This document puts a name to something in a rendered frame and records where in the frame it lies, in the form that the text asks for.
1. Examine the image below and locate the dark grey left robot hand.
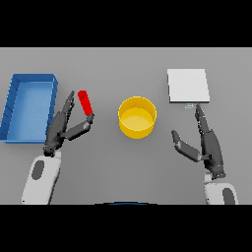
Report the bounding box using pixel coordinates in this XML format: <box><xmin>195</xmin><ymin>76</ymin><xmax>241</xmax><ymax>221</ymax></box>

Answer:
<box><xmin>42</xmin><ymin>90</ymin><xmax>95</xmax><ymax>158</ymax></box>

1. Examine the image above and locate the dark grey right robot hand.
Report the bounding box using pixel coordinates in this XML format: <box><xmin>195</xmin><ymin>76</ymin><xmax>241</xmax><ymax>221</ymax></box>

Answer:
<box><xmin>170</xmin><ymin>103</ymin><xmax>227</xmax><ymax>180</ymax></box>

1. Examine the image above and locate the red beaker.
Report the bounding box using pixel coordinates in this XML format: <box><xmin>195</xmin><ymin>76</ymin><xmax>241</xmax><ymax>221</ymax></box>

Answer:
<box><xmin>77</xmin><ymin>90</ymin><xmax>94</xmax><ymax>117</ymax></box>

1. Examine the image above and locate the pale square measuring scale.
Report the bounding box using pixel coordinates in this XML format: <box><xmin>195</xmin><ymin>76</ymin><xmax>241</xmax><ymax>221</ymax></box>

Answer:
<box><xmin>166</xmin><ymin>68</ymin><xmax>211</xmax><ymax>109</ymax></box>

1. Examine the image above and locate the yellow bowl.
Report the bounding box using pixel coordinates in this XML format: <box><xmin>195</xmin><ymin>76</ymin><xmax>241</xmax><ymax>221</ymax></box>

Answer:
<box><xmin>117</xmin><ymin>95</ymin><xmax>158</xmax><ymax>140</ymax></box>

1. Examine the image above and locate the blue tray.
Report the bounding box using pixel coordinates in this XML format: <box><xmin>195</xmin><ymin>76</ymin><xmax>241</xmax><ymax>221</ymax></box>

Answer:
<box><xmin>0</xmin><ymin>73</ymin><xmax>59</xmax><ymax>145</ymax></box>

